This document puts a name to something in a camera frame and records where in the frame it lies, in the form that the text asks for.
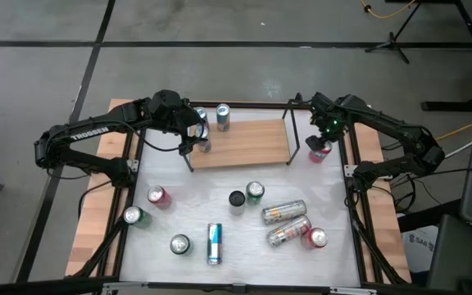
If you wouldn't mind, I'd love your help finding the white printed box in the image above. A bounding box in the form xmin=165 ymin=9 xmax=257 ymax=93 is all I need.
xmin=402 ymin=225 xmax=440 ymax=274

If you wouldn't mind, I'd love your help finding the white glossy table mat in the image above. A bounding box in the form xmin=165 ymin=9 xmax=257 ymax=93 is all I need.
xmin=119 ymin=107 xmax=362 ymax=288

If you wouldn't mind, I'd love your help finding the black floor cable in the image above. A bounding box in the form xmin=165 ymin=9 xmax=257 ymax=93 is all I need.
xmin=78 ymin=179 xmax=116 ymax=220

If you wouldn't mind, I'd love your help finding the black aluminium table frame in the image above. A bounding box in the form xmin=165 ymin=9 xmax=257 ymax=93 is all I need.
xmin=66 ymin=92 xmax=411 ymax=295

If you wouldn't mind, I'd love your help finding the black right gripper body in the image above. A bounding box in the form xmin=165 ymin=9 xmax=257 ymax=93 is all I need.
xmin=310 ymin=102 xmax=346 ymax=143

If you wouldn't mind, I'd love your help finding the silver Celsius can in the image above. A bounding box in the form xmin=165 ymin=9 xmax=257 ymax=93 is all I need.
xmin=265 ymin=215 xmax=313 ymax=248
xmin=261 ymin=199 xmax=308 ymax=226

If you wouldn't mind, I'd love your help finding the white cable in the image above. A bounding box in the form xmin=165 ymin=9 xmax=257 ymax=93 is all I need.
xmin=444 ymin=125 xmax=472 ymax=159

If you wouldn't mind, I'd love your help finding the yellow extension cord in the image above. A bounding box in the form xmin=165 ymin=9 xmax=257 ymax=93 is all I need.
xmin=444 ymin=112 xmax=472 ymax=143

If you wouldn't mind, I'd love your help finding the black desk frame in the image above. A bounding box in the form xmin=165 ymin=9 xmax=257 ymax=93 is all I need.
xmin=420 ymin=0 xmax=472 ymax=112

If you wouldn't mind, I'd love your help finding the yellow floor cable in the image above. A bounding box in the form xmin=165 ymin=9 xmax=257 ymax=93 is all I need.
xmin=358 ymin=0 xmax=420 ymax=20

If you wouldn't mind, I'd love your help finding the green soda can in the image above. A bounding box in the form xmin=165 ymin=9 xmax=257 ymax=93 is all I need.
xmin=122 ymin=205 xmax=153 ymax=229
xmin=169 ymin=233 xmax=193 ymax=256
xmin=245 ymin=180 xmax=266 ymax=206

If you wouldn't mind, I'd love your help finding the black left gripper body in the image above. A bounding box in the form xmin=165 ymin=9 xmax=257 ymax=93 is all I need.
xmin=176 ymin=104 xmax=204 ymax=143

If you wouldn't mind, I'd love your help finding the black tripod stand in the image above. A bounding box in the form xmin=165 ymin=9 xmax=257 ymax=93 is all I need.
xmin=364 ymin=2 xmax=424 ymax=66

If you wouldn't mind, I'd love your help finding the red Fanta can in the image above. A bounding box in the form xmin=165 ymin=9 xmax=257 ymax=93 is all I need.
xmin=308 ymin=141 xmax=334 ymax=164
xmin=300 ymin=227 xmax=329 ymax=251
xmin=147 ymin=185 xmax=172 ymax=210

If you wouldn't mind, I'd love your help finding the wooden shelf with black frame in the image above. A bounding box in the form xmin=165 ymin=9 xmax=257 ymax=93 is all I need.
xmin=180 ymin=98 xmax=302 ymax=173

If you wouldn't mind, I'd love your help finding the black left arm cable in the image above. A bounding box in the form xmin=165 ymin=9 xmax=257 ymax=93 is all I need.
xmin=108 ymin=118 xmax=188 ymax=153

